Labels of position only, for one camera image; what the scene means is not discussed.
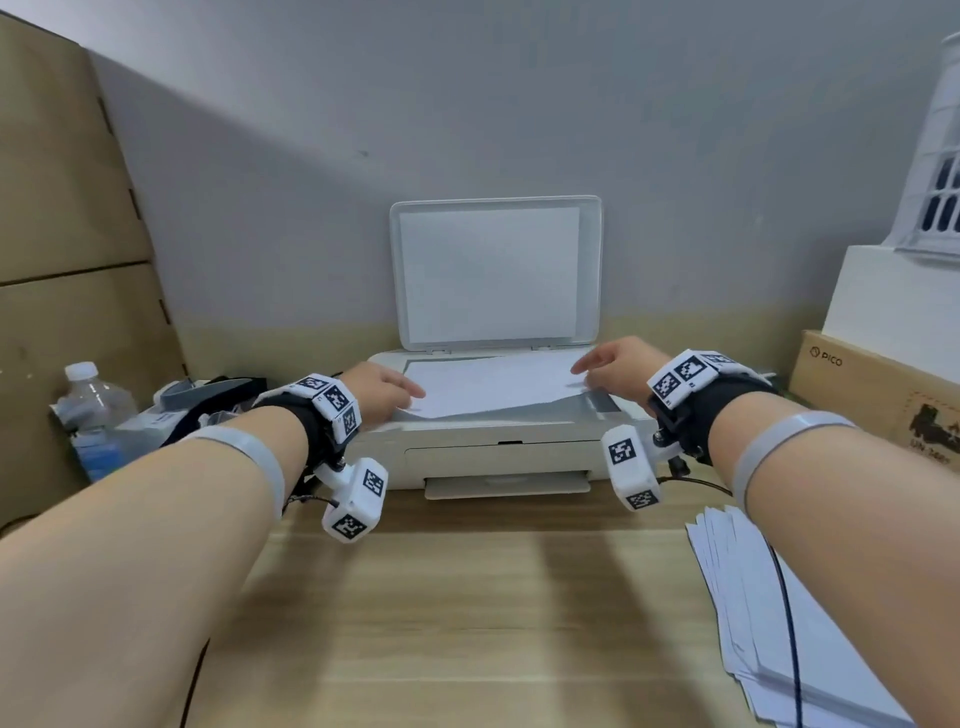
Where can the person's right hand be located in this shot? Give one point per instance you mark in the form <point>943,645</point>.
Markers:
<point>626,371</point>

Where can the person's left hand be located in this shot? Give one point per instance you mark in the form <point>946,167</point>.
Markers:
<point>379,391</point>

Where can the person's right fingers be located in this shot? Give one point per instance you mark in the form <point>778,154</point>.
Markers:
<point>592,364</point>

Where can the person's left fingers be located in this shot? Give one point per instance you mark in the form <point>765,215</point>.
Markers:
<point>405,390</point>

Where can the white paper sheet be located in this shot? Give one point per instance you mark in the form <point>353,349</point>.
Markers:
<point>495,382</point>

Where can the grey right forearm band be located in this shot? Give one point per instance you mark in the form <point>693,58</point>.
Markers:
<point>772,442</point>

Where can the person's left forearm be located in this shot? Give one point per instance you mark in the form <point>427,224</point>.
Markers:
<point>127,555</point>

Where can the grey left forearm band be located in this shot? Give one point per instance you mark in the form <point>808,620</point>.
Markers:
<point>247,450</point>

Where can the person's right forearm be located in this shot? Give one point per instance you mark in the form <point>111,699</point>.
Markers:
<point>862,525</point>

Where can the left wrist tracker with markers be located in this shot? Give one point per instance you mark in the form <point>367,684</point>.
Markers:
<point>330,409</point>

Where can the wrist tracker with markers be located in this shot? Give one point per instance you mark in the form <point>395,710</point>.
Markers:
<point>682,390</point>
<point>330,409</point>

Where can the right wrist tracker with markers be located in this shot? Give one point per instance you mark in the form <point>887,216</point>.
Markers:
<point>682,390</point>

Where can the white printer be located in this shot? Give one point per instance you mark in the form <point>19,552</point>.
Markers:
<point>495,446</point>

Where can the white printer scanner lid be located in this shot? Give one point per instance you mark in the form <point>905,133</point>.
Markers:
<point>495,274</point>

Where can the translucent white plastic box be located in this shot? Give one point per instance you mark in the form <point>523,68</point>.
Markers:
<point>146,435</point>

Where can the brown cardboard box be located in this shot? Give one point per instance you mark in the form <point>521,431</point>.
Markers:
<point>862,394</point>

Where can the plain white box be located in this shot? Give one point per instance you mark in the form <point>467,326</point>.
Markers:
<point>892,307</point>

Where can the stack of white papers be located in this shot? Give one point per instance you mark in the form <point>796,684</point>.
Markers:
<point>765,622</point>

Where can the clear plastic water bottle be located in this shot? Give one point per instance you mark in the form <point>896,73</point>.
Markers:
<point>94,420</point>

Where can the white model house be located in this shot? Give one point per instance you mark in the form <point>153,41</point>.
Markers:
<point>934,165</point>

